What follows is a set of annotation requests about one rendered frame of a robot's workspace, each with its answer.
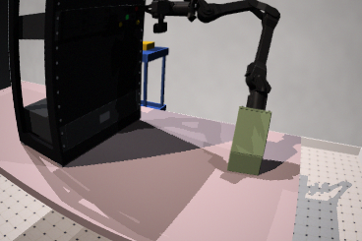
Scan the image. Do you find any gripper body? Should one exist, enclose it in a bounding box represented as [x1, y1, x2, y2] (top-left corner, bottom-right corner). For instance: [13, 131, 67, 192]
[153, 1, 179, 33]

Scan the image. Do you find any black server rack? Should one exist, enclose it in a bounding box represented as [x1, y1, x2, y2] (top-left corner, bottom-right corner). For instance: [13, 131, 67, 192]
[9, 0, 148, 167]

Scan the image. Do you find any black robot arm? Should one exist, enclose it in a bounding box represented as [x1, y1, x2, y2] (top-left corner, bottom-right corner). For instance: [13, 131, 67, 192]
[151, 0, 280, 110]

